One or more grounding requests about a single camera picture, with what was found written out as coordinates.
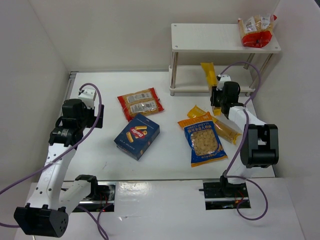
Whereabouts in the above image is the yellow spaghetti bag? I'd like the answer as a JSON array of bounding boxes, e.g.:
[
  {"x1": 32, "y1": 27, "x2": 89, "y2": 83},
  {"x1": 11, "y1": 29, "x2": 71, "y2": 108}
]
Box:
[
  {"x1": 200, "y1": 62, "x2": 221, "y2": 116},
  {"x1": 187, "y1": 105, "x2": 242, "y2": 145}
]

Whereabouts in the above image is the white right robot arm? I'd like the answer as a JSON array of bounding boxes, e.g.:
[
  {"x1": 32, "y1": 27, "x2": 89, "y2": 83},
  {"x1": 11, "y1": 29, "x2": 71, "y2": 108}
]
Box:
[{"x1": 211, "y1": 80, "x2": 279, "y2": 195}]

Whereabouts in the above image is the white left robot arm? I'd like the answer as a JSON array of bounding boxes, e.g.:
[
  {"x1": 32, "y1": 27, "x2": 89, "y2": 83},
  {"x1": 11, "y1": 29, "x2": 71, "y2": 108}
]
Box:
[{"x1": 13, "y1": 98, "x2": 104, "y2": 238}]

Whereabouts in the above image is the blue Barilla pasta box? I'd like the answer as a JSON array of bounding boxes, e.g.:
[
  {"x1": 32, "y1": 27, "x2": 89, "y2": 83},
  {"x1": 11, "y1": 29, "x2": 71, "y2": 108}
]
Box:
[{"x1": 114, "y1": 113, "x2": 160, "y2": 161}]

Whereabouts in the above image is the white two-tier shelf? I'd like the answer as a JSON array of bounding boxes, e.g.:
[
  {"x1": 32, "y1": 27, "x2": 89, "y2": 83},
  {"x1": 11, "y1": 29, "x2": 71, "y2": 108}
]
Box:
[{"x1": 169, "y1": 23, "x2": 281, "y2": 96}]

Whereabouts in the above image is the red pasta bag on shelf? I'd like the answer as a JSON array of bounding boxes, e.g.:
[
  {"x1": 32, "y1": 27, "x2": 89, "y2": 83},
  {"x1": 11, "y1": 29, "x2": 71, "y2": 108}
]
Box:
[{"x1": 237, "y1": 14, "x2": 277, "y2": 49}]

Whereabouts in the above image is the blue orange orecchiette bag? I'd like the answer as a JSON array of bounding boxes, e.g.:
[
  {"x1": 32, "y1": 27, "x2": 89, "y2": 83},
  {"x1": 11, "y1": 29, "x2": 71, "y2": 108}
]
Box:
[{"x1": 178, "y1": 112, "x2": 228, "y2": 167}]

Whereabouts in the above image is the red clear macaroni bag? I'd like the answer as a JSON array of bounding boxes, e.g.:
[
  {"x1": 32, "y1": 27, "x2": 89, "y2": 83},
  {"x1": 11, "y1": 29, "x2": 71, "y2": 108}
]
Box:
[{"x1": 117, "y1": 87, "x2": 165, "y2": 122}]

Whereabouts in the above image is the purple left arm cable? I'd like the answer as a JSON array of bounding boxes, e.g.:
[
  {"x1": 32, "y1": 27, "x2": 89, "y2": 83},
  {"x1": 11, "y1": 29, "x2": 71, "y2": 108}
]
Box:
[{"x1": 0, "y1": 82, "x2": 110, "y2": 240}]

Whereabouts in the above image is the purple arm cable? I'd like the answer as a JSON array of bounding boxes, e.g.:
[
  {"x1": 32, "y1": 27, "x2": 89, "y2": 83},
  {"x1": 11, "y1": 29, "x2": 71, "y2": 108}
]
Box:
[
  {"x1": 0, "y1": 82, "x2": 110, "y2": 240},
  {"x1": 218, "y1": 61, "x2": 269, "y2": 221}
]

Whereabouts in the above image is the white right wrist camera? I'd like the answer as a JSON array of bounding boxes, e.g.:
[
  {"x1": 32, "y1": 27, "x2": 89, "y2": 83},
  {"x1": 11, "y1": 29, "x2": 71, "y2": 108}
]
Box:
[{"x1": 216, "y1": 74, "x2": 231, "y2": 91}]

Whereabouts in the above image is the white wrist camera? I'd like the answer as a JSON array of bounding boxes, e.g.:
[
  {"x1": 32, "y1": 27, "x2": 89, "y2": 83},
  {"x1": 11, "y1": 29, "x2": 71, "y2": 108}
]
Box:
[
  {"x1": 216, "y1": 74, "x2": 231, "y2": 91},
  {"x1": 78, "y1": 88, "x2": 97, "y2": 110}
]

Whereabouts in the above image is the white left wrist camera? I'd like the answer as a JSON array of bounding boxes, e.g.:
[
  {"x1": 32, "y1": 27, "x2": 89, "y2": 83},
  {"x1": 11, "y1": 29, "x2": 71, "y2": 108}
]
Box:
[{"x1": 78, "y1": 88, "x2": 97, "y2": 110}]

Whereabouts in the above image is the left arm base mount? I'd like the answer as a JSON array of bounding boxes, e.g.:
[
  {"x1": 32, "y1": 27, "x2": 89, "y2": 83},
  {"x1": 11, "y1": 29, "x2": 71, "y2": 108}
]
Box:
[{"x1": 59, "y1": 178, "x2": 116, "y2": 214}]

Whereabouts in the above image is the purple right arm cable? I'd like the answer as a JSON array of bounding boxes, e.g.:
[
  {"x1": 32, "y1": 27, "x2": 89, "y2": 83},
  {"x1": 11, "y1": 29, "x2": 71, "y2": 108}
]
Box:
[{"x1": 218, "y1": 61, "x2": 269, "y2": 221}]

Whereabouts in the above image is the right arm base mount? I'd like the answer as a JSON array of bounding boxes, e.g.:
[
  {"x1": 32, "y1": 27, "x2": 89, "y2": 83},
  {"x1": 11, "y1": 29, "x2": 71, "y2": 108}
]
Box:
[{"x1": 198, "y1": 181, "x2": 251, "y2": 210}]

